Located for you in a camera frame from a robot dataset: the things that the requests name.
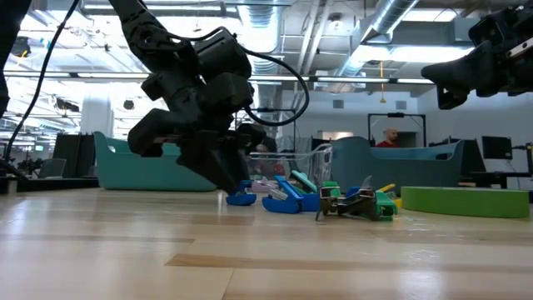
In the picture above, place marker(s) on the yellow mini stapler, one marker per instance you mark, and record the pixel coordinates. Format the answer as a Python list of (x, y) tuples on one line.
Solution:
[(387, 187)]

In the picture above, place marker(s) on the green mini stapler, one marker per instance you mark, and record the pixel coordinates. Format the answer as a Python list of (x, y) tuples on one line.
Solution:
[(385, 206), (331, 184)]

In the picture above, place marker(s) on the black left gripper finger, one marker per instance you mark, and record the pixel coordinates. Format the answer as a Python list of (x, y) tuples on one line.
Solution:
[(212, 162), (245, 166)]

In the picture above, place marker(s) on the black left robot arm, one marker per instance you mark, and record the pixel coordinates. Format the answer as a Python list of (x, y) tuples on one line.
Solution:
[(141, 29)]

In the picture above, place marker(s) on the silver ventilation duct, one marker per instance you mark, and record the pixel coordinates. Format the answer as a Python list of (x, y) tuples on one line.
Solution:
[(391, 12), (262, 25)]

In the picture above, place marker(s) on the blue mini stapler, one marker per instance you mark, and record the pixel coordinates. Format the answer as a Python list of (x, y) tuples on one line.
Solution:
[(241, 200), (287, 205), (353, 191)]

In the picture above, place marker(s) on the black staple remover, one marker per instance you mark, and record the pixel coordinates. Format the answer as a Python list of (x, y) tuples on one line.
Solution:
[(354, 204)]

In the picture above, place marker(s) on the dark teal plastic bin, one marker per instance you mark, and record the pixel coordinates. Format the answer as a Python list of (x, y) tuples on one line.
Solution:
[(362, 166)]

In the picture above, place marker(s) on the light teal plastic bin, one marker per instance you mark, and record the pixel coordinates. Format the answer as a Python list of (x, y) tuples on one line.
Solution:
[(125, 171)]

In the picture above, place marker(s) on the green tape roll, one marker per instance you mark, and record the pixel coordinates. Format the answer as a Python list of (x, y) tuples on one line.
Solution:
[(464, 204)]

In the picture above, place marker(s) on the cyan staple remover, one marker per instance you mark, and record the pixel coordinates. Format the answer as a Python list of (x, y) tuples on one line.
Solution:
[(305, 181)]

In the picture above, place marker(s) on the black monitor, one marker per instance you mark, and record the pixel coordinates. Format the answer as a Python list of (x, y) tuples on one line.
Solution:
[(496, 148)]

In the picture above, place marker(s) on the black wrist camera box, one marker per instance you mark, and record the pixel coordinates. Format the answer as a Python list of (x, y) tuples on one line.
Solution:
[(222, 54), (491, 27)]

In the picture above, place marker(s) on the lavender staple remover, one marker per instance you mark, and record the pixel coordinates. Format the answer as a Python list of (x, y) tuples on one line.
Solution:
[(264, 186)]

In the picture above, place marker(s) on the grey chair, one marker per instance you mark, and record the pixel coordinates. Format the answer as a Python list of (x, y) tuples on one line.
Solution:
[(52, 168)]

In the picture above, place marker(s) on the clear plastic bin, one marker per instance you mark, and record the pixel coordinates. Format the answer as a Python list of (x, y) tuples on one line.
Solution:
[(320, 166)]

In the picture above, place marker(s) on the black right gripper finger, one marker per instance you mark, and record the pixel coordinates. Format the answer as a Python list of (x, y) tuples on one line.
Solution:
[(458, 86), (458, 66)]

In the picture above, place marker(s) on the black cabinet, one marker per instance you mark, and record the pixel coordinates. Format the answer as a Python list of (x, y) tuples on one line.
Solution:
[(73, 154)]

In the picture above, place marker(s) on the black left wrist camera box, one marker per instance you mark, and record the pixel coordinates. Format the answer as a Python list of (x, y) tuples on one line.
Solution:
[(222, 54)]

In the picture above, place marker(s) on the person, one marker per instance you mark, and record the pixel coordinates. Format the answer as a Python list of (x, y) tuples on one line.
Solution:
[(390, 137), (270, 145)]

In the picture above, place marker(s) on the black gantry frame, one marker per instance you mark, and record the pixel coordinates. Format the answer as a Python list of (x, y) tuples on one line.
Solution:
[(395, 114)]

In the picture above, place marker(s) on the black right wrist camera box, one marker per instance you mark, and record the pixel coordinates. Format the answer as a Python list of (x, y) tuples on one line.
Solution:
[(491, 27)]

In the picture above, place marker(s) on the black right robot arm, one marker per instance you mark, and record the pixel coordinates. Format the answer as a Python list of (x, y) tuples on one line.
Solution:
[(528, 62)]

